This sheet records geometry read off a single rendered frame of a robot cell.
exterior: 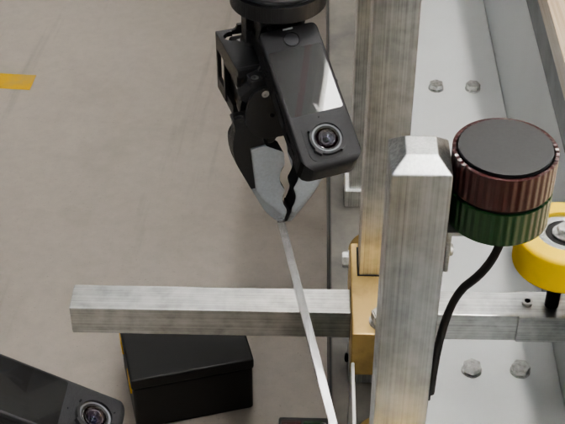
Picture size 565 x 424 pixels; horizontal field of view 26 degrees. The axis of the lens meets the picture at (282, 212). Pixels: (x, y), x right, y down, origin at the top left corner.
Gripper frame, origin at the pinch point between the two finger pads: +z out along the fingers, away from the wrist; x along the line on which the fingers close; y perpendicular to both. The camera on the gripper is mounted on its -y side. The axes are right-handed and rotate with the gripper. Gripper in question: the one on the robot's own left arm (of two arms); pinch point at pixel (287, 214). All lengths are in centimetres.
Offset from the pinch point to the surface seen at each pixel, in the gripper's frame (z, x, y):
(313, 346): 3.0, 2.0, -12.0
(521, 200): -21.2, -4.4, -27.2
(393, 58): -13.6, -8.3, -0.7
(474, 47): 30, -49, 61
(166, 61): 92, -27, 166
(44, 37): 92, -2, 186
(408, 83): -11.4, -9.4, -1.1
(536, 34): 11, -42, 34
